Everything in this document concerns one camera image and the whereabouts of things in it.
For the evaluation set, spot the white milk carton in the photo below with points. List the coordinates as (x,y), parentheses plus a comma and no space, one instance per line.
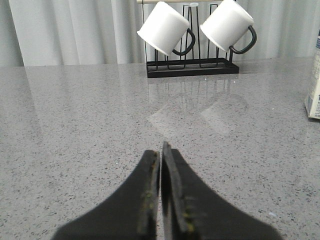
(312,100)

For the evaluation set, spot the white enamel mug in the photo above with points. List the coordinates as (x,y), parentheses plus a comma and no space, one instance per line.
(227,24)
(164,28)

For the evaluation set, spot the left white enamel mug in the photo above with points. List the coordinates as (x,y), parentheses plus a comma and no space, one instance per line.
(164,28)

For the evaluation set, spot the right white enamel mug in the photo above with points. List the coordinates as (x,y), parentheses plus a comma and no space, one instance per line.
(227,24)

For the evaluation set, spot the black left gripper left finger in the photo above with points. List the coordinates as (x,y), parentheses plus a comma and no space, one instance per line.
(130,213)

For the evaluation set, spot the black wire mug rack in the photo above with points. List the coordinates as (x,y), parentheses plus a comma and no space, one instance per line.
(204,59)

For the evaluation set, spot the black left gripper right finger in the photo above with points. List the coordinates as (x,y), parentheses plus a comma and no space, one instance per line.
(193,211)

